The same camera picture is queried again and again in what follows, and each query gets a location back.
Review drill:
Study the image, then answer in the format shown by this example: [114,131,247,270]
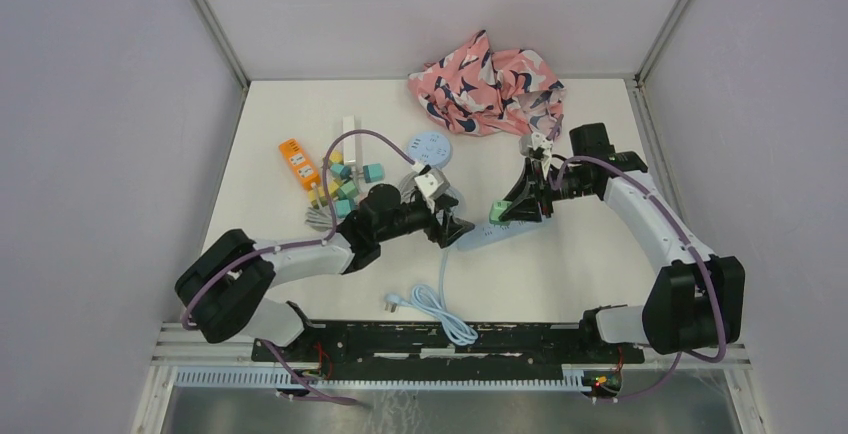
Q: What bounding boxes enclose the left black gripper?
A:
[377,193,474,248]

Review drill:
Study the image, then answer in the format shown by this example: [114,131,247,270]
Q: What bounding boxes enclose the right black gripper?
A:
[499,156,595,223]

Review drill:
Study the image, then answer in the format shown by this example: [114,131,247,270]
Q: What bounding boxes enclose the light blue power strip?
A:
[456,221,543,252]

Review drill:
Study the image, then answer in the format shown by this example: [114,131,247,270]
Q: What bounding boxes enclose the green adapter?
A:
[337,180,360,201]
[489,200,511,225]

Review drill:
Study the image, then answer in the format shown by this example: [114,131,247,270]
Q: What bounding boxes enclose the round blue socket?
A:
[405,131,453,169]

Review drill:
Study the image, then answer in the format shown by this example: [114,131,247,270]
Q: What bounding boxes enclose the teal USB plug adapter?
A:
[334,199,356,219]

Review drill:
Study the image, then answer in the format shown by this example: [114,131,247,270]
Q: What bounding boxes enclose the white power strip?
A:
[342,115,361,168]

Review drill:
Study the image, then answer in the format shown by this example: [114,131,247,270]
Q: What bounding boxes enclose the yellow USB plug adapter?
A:
[308,186,327,209]

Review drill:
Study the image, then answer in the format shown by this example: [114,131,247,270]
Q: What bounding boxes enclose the orange power strip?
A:
[278,138,321,191]

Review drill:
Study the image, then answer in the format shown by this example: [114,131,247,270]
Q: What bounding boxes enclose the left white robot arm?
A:
[175,184,475,361]

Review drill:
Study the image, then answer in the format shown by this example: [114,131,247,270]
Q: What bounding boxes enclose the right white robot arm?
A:
[491,123,745,363]

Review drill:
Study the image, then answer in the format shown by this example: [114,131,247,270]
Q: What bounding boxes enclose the pink patterned cloth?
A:
[407,30,566,139]

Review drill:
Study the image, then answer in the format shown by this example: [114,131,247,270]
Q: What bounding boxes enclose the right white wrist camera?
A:
[519,132,554,165]

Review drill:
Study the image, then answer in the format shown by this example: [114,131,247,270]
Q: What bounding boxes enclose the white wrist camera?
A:
[519,132,554,165]
[413,165,450,212]

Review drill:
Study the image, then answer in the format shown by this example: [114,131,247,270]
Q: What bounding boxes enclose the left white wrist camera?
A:
[413,165,450,212]

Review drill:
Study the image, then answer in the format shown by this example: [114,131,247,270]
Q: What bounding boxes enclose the loose light blue cable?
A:
[384,248,480,347]

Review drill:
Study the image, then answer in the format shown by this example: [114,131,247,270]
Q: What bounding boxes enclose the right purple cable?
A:
[546,112,729,404]

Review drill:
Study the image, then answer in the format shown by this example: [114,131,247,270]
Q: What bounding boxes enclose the purple cable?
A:
[546,112,729,404]
[180,130,425,407]

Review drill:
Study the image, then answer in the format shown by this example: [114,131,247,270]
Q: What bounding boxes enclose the grey cable of orange strip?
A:
[304,205,342,232]

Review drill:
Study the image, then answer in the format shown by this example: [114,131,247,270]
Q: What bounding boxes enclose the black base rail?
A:
[279,320,645,381]

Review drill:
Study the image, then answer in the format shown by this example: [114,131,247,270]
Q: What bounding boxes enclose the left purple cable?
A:
[180,130,425,407]

